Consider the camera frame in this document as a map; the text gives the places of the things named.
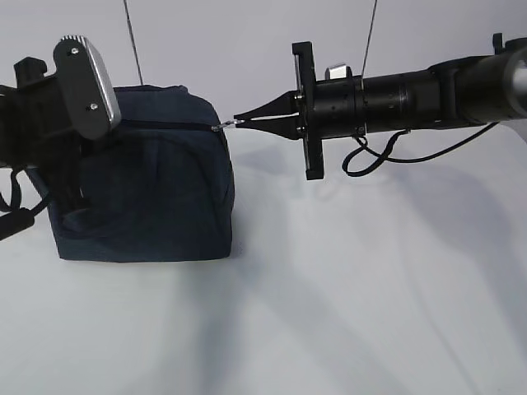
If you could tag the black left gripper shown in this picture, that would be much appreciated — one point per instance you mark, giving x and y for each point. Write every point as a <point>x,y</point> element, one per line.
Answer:
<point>47,117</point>

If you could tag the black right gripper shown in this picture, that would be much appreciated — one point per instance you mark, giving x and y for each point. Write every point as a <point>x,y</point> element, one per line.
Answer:
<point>330,108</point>

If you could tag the dark blue insulated lunch bag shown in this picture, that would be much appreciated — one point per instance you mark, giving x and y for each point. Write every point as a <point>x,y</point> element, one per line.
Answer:
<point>160,187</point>

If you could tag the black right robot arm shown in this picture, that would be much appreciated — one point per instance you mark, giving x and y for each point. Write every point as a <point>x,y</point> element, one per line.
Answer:
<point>460,93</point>

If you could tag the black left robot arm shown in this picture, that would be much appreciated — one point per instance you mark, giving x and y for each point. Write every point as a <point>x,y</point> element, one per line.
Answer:
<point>37,135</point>

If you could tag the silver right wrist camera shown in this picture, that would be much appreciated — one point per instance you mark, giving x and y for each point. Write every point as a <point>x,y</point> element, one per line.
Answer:
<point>337,71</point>

